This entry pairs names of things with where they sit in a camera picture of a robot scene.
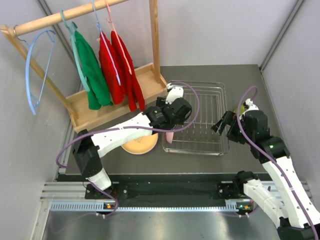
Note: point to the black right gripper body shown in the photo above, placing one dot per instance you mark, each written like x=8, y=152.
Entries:
x=250, y=134

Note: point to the red shirt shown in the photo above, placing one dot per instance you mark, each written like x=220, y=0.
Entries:
x=129, y=82
x=117, y=93

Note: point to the red shirt right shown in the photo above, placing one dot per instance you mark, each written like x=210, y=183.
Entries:
x=129, y=82

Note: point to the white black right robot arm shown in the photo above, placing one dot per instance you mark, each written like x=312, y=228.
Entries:
x=293, y=215

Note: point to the wooden clothes rack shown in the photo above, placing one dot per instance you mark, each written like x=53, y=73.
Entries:
x=24, y=36

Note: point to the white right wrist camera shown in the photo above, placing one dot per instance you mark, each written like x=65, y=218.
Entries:
x=249, y=105

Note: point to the pink plastic plate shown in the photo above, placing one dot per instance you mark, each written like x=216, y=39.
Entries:
x=169, y=137

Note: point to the green plate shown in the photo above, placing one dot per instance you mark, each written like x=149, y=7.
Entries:
x=242, y=109

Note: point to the teal hanger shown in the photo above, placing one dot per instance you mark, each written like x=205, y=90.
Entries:
x=72, y=27

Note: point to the red shirt left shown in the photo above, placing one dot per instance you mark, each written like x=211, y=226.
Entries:
x=117, y=93

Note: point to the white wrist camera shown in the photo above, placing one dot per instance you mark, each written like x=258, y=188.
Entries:
x=249, y=105
x=173, y=92

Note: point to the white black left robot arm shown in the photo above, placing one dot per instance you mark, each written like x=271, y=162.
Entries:
x=88, y=151

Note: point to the yellow plastic plate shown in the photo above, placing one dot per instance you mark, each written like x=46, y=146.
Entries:
x=141, y=145

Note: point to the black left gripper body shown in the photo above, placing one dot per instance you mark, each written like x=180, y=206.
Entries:
x=161, y=103

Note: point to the metal wire dish rack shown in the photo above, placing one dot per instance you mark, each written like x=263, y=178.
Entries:
x=208, y=101

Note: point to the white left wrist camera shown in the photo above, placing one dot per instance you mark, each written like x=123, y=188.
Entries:
x=173, y=92

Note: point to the green shirt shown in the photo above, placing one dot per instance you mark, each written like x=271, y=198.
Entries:
x=98, y=94

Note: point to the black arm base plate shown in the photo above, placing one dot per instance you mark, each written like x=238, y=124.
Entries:
x=123, y=191

